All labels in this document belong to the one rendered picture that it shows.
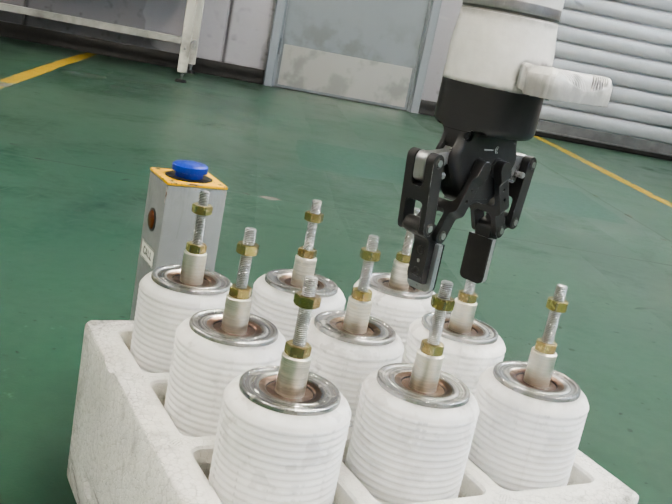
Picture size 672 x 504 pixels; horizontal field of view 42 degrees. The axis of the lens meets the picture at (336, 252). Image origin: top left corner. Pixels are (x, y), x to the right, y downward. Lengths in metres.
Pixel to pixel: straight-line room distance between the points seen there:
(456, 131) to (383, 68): 5.06
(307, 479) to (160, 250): 0.42
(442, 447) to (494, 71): 0.28
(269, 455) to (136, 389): 0.20
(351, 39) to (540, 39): 5.04
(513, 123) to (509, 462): 0.29
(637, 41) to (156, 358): 5.41
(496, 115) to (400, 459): 0.27
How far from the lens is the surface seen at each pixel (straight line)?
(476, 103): 0.63
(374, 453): 0.70
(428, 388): 0.71
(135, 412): 0.76
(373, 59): 5.69
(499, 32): 0.63
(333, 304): 0.88
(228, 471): 0.65
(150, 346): 0.84
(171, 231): 0.99
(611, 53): 6.01
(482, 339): 0.85
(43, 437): 1.08
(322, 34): 5.65
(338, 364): 0.77
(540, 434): 0.76
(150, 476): 0.72
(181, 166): 0.99
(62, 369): 1.25
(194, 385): 0.73
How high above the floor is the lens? 0.52
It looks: 15 degrees down
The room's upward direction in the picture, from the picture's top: 11 degrees clockwise
